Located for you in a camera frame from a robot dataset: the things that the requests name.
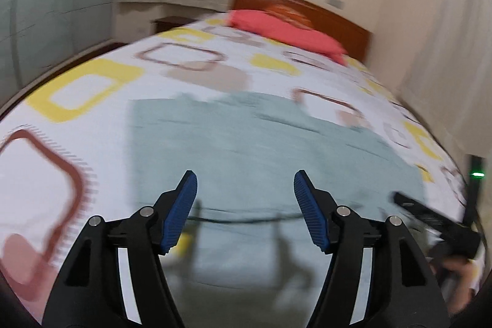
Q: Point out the light green puffer jacket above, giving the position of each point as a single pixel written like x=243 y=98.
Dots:
x=250 y=159

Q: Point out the red pillow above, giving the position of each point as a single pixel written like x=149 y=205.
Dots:
x=284 y=30

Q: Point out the dark wooden nightstand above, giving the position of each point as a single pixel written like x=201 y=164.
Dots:
x=169 y=22

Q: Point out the bed with patterned sheet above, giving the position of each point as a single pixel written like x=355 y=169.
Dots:
x=96 y=143

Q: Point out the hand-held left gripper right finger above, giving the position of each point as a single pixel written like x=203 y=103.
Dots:
x=309 y=209

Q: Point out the wooden headboard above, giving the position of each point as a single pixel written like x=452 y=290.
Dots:
x=338 y=20

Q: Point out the wall socket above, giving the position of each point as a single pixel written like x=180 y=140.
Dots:
x=335 y=2

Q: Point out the person's right hand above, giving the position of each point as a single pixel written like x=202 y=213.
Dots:
x=459 y=282

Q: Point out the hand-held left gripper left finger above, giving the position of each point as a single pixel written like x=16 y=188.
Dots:
x=180 y=209

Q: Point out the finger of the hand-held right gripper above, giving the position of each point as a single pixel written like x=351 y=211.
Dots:
x=422 y=211

